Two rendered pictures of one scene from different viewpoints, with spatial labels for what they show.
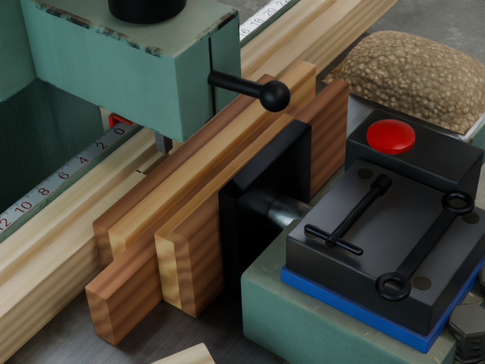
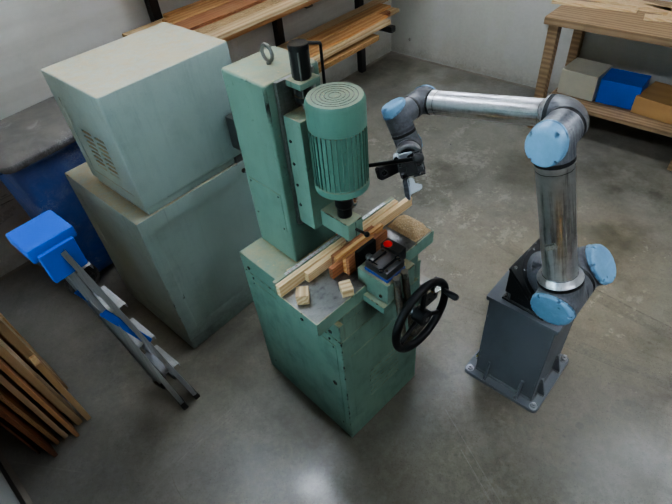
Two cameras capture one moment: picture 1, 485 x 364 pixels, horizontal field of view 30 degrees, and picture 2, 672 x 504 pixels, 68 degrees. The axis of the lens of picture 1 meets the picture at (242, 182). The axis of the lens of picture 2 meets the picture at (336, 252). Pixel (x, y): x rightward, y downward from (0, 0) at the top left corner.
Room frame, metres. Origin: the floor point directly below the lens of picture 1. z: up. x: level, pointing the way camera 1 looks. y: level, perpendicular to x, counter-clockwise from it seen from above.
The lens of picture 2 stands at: (-0.77, -0.18, 2.15)
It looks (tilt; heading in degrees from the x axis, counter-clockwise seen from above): 43 degrees down; 12
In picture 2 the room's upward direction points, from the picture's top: 6 degrees counter-clockwise
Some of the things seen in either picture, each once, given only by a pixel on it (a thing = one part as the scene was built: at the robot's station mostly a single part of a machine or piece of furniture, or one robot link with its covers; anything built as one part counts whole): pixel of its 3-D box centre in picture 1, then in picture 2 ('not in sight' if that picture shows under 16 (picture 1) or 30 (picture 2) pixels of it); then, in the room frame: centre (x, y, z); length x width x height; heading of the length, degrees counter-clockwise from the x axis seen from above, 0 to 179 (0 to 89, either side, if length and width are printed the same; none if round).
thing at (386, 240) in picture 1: (399, 216); (387, 259); (0.40, -0.10, 0.99); 0.13 x 0.11 x 0.06; 143
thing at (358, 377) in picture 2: not in sight; (336, 326); (0.59, 0.15, 0.36); 0.58 x 0.45 x 0.71; 53
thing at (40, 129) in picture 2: not in sight; (67, 199); (1.28, 1.84, 0.48); 0.64 x 0.54 x 0.97; 149
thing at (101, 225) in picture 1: (198, 171); (354, 246); (0.52, 0.03, 0.93); 0.21 x 0.02 x 0.05; 143
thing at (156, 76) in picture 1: (134, 53); (342, 221); (0.53, 0.07, 1.03); 0.14 x 0.07 x 0.09; 53
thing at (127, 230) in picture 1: (224, 168); (359, 245); (0.52, 0.01, 0.93); 0.24 x 0.01 x 0.06; 143
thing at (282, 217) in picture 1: (304, 222); (372, 258); (0.43, -0.04, 0.95); 0.09 x 0.07 x 0.09; 143
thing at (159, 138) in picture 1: (162, 123); not in sight; (0.52, 0.06, 0.97); 0.01 x 0.01 x 0.05; 53
